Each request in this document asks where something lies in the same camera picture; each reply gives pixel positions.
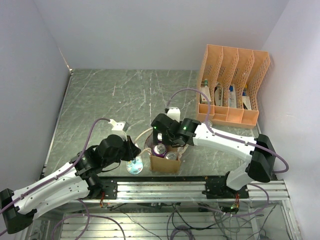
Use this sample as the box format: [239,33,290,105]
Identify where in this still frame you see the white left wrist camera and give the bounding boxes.
[109,119,130,141]

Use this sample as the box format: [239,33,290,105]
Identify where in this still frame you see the silver top soda can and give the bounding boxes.
[164,151,178,161]

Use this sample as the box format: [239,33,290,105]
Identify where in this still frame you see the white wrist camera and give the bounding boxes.
[165,107,181,122]
[109,119,130,141]

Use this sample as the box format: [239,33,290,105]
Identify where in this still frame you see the blue correction tape package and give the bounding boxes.
[126,156,143,175]

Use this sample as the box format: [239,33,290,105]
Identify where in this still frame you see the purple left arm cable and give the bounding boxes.
[0,117,112,216]

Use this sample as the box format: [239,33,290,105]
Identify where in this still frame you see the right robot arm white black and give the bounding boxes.
[151,113,275,198]

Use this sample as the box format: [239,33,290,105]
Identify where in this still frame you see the purple Fanta can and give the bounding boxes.
[207,121,213,128]

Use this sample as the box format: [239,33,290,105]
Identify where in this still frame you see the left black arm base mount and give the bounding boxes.
[101,181,118,200]

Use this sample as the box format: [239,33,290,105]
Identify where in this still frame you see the white blue tube box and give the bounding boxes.
[228,84,237,108]

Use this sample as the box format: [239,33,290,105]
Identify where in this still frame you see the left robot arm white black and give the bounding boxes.
[0,134,141,234]

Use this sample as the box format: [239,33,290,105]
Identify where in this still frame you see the orange plastic file organizer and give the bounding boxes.
[195,44,271,129]

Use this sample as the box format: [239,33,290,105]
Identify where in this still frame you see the white red box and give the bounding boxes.
[199,83,212,105]

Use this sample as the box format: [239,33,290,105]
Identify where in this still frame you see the aluminium frame rail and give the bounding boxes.
[103,180,290,203]

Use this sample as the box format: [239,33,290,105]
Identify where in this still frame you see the tangled floor cables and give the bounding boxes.
[52,199,273,240]

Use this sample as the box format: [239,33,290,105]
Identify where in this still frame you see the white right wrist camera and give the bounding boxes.
[165,107,181,122]

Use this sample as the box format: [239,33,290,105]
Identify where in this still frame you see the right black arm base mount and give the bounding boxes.
[201,175,249,200]

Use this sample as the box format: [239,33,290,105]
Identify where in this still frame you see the canvas bag with rope handles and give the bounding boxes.
[134,128,188,174]

